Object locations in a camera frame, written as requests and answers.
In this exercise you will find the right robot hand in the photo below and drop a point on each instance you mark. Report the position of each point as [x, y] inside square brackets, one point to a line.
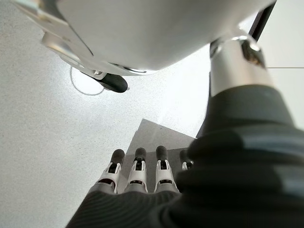
[213, 190]

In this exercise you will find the open built-in dishwasher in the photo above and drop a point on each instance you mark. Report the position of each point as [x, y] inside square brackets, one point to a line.
[154, 135]

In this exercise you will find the white glossy cabinet door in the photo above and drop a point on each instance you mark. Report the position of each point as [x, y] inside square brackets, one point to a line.
[285, 35]
[292, 90]

